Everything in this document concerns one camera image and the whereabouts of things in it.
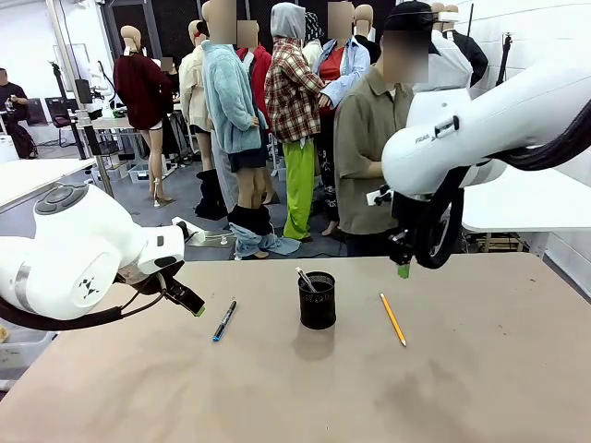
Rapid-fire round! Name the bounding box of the cream jacket mannequin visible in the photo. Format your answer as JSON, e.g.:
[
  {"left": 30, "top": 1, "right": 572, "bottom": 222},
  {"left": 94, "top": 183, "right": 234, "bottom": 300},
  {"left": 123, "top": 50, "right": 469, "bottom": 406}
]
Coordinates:
[{"left": 178, "top": 19, "right": 216, "bottom": 173}]

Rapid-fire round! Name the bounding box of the large white table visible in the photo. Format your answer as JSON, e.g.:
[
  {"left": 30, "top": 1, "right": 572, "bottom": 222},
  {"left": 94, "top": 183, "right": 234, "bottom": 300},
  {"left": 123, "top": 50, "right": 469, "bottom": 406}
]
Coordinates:
[{"left": 461, "top": 163, "right": 591, "bottom": 234}]

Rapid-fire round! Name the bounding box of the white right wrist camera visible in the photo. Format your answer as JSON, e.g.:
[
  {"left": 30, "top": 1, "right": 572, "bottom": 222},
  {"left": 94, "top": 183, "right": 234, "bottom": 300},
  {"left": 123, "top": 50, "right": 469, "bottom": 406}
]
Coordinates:
[{"left": 366, "top": 186, "right": 394, "bottom": 208}]

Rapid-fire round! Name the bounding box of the person's right forearm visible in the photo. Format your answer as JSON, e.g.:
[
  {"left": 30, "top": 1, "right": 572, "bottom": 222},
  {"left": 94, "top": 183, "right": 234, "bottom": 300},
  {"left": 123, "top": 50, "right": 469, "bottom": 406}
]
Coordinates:
[{"left": 356, "top": 160, "right": 384, "bottom": 180}]

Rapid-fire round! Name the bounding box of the white shirt mannequin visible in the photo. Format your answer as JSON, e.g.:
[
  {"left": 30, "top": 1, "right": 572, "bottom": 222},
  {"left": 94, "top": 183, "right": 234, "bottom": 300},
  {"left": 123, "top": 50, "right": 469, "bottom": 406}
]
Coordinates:
[{"left": 412, "top": 2, "right": 475, "bottom": 96}]

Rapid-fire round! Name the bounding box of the empty clear plastic bin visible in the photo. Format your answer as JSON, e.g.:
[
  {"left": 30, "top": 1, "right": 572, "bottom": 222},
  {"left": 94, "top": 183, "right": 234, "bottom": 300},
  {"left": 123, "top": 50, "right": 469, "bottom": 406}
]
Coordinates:
[{"left": 0, "top": 328, "right": 59, "bottom": 370}]

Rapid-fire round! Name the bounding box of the maroon sweater mannequin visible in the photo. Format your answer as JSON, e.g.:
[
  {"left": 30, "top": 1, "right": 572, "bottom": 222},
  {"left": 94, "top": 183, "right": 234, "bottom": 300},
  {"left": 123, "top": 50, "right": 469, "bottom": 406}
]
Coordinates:
[{"left": 113, "top": 25, "right": 175, "bottom": 208}]

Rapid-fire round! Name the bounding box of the seated person in black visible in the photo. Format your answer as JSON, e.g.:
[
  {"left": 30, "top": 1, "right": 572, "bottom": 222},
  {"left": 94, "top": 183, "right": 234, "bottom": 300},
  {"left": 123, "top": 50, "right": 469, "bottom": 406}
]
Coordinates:
[{"left": 0, "top": 67, "right": 38, "bottom": 160}]

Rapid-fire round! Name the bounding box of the white floor crate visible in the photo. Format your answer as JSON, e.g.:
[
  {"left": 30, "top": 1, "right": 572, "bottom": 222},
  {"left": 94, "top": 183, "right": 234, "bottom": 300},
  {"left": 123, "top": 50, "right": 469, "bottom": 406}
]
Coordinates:
[{"left": 127, "top": 162, "right": 151, "bottom": 184}]

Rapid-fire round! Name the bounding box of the white floor base plate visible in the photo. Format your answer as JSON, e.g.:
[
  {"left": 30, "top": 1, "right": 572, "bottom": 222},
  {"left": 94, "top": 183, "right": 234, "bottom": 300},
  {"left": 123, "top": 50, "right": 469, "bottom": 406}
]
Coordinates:
[{"left": 187, "top": 229, "right": 235, "bottom": 249}]

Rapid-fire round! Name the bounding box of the small white table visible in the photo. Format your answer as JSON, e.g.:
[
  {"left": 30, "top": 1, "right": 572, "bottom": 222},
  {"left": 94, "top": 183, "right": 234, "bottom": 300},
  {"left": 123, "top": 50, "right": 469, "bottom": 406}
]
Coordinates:
[{"left": 0, "top": 157, "right": 97, "bottom": 209}]

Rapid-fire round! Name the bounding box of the black office chair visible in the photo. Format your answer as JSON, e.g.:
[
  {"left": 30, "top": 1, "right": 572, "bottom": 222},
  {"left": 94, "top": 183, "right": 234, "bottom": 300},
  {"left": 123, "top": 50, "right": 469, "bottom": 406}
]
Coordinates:
[{"left": 44, "top": 96, "right": 78, "bottom": 149}]

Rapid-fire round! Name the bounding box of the patterned hood mannequin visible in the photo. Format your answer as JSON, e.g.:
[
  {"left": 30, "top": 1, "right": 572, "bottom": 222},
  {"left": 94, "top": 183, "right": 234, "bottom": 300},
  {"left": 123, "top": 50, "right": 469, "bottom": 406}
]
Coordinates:
[{"left": 302, "top": 11, "right": 325, "bottom": 70}]

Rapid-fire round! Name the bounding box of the light blue fleece mannequin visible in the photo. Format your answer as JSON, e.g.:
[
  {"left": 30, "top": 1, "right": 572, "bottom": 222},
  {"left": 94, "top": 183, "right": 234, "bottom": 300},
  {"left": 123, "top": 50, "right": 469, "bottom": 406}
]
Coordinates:
[{"left": 200, "top": 0, "right": 274, "bottom": 209}]

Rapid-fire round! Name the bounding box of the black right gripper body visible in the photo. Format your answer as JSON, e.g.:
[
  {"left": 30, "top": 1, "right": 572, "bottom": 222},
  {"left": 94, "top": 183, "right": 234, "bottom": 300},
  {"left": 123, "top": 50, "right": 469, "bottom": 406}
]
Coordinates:
[{"left": 386, "top": 228, "right": 418, "bottom": 268}]

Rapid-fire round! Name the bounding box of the black clothes pile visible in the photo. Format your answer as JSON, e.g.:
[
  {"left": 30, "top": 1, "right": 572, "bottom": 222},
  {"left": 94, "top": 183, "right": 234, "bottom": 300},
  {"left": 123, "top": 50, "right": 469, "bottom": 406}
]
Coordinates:
[{"left": 194, "top": 169, "right": 228, "bottom": 221}]

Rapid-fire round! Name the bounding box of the black marker with blue cap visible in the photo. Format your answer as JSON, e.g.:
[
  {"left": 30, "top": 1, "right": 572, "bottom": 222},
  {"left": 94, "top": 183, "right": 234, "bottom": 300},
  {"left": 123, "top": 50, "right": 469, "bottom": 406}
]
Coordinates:
[{"left": 211, "top": 300, "right": 238, "bottom": 343}]

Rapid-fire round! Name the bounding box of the black tripod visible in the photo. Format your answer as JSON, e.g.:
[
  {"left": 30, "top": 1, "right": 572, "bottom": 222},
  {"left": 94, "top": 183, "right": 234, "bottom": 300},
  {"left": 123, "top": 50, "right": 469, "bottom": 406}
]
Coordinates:
[{"left": 494, "top": 30, "right": 516, "bottom": 88}]

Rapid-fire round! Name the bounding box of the black jacket mannequin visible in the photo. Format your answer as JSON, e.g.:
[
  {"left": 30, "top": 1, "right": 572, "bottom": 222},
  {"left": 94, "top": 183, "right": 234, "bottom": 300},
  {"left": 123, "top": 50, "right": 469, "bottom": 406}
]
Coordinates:
[{"left": 441, "top": 4, "right": 489, "bottom": 89}]

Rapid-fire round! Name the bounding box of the wooden pallet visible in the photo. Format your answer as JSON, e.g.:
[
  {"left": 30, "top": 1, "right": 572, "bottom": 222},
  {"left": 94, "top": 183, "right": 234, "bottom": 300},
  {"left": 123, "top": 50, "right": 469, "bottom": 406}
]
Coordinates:
[{"left": 464, "top": 232, "right": 525, "bottom": 254}]

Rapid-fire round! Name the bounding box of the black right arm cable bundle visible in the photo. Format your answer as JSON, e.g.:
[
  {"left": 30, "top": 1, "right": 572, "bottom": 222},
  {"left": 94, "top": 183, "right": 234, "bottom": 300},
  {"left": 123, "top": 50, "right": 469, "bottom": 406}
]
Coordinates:
[{"left": 405, "top": 117, "right": 591, "bottom": 271}]

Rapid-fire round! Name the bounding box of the person in olive shirt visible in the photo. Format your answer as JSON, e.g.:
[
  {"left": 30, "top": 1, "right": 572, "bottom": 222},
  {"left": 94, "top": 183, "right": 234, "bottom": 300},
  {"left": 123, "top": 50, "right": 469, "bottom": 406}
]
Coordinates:
[{"left": 332, "top": 1, "right": 438, "bottom": 257}]

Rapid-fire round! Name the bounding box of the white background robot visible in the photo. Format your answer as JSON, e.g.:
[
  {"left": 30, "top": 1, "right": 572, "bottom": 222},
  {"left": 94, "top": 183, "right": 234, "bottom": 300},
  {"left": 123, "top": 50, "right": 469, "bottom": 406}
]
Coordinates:
[{"left": 90, "top": 59, "right": 116, "bottom": 101}]

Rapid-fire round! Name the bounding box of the plaid shirt hooded mannequin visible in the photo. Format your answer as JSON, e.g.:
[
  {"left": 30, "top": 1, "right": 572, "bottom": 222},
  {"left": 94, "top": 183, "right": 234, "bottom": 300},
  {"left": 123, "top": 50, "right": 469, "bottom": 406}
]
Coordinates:
[{"left": 263, "top": 2, "right": 327, "bottom": 242}]

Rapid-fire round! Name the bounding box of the red jacket mannequin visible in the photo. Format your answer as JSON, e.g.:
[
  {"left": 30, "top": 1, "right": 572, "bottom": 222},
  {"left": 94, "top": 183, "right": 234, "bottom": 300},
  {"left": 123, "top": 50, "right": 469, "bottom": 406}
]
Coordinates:
[{"left": 235, "top": 19, "right": 274, "bottom": 135}]

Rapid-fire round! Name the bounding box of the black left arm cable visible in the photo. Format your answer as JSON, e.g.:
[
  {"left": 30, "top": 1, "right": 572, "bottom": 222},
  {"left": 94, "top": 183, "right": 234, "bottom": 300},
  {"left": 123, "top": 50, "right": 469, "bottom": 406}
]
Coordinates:
[{"left": 0, "top": 271, "right": 168, "bottom": 331}]

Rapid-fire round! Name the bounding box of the blue jeans pile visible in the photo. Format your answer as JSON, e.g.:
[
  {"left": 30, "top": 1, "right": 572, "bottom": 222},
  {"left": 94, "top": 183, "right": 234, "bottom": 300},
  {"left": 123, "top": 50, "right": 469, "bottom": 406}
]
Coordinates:
[{"left": 229, "top": 205, "right": 302, "bottom": 260}]

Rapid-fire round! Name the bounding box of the black equipment stand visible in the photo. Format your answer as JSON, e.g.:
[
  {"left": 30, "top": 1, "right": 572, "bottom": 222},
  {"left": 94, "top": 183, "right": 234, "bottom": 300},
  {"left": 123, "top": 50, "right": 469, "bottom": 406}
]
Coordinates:
[{"left": 73, "top": 78, "right": 103, "bottom": 161}]

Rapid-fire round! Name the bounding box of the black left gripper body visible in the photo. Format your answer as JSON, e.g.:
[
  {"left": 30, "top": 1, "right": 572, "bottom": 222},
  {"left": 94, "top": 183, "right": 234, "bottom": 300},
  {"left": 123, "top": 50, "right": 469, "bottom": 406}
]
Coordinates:
[{"left": 115, "top": 264, "right": 186, "bottom": 302}]

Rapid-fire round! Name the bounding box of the yellow pencil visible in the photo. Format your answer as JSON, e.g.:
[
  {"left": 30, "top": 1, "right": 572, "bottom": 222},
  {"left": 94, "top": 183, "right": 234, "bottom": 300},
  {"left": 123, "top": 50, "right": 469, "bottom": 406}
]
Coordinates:
[{"left": 379, "top": 292, "right": 408, "bottom": 348}]

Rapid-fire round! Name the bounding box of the white and black pen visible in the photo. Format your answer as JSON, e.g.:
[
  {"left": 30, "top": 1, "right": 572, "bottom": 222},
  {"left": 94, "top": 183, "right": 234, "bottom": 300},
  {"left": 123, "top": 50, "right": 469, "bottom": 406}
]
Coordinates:
[{"left": 295, "top": 266, "right": 318, "bottom": 293}]

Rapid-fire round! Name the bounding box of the black mesh pen holder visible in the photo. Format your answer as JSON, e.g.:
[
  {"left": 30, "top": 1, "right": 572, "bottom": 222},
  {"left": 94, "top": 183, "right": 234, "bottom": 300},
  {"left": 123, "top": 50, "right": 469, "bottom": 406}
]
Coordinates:
[{"left": 297, "top": 271, "right": 337, "bottom": 331}]

